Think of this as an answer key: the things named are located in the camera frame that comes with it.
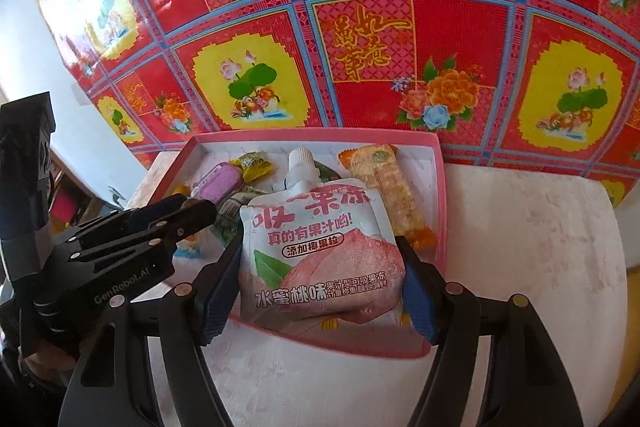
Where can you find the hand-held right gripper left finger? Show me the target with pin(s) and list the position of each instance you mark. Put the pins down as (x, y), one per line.
(220, 302)

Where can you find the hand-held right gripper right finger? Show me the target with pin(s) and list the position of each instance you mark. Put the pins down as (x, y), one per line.
(420, 302)

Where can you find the red floral printed cloth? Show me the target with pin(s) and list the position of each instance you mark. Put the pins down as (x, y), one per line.
(400, 57)

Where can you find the cluttered background furniture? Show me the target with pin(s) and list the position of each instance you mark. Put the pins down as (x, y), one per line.
(75, 192)

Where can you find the small yellow candy packet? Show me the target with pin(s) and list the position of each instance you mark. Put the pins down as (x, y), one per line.
(255, 166)

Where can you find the orange cracker packet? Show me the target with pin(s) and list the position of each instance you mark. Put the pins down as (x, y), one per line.
(385, 187)

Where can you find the pink cardboard box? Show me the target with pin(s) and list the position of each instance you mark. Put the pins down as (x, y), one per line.
(422, 182)

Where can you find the pink jelly drink pouch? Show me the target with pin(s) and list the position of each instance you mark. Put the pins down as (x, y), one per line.
(320, 257)

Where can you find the purple tin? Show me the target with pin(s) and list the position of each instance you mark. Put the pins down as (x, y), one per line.
(220, 182)

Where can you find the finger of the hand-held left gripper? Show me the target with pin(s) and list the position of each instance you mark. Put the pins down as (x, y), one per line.
(130, 219)
(195, 217)

